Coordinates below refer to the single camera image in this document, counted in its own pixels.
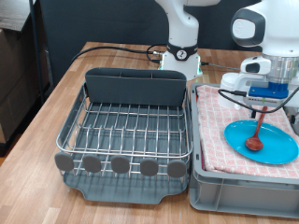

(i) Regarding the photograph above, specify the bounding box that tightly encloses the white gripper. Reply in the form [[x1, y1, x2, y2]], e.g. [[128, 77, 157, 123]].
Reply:
[[233, 73, 297, 124]]

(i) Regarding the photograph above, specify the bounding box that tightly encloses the blue plate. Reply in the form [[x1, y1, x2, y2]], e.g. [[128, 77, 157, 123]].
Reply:
[[223, 119, 299, 165]]

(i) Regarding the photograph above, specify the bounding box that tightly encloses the brown wooden spoon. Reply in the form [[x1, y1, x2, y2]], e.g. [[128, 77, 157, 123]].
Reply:
[[244, 105, 269, 152]]

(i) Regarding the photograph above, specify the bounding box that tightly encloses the grey dish drying rack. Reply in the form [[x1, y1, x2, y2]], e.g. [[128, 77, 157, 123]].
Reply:
[[58, 92, 192, 205]]

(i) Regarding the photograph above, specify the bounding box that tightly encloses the pink checked towel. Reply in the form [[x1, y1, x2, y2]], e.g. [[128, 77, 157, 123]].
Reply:
[[195, 84, 299, 180]]

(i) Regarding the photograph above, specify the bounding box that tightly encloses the grey plastic crate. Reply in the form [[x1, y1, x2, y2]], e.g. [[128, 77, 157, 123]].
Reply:
[[189, 82, 299, 218]]

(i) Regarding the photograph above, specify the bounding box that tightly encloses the dark grey cutlery holder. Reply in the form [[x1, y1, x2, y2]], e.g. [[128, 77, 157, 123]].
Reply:
[[84, 67, 188, 107]]

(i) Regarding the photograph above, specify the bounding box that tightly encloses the dark backdrop curtain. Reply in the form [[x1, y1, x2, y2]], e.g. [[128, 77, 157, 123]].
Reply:
[[38, 0, 299, 94]]

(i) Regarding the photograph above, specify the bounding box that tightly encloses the black metal pole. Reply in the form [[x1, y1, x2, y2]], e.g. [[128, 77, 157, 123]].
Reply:
[[28, 0, 45, 105]]

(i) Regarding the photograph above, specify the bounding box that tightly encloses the dark grey shelf board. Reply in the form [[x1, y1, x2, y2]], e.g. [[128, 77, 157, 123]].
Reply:
[[0, 0, 37, 33]]

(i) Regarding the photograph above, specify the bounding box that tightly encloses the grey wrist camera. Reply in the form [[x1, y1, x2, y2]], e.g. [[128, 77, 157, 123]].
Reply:
[[242, 95, 288, 107]]

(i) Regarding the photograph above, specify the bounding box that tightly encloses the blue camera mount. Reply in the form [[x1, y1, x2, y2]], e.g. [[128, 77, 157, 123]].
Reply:
[[248, 81, 295, 99]]

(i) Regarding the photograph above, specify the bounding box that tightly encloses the black camera cable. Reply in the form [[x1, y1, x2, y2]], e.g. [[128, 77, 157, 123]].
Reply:
[[218, 88, 299, 115]]

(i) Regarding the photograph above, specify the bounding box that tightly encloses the steel wire dish rack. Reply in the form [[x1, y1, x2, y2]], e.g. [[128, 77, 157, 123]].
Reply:
[[55, 81, 194, 182]]

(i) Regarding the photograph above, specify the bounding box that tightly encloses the thick black power cable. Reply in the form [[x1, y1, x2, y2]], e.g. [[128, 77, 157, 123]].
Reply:
[[70, 43, 167, 64]]

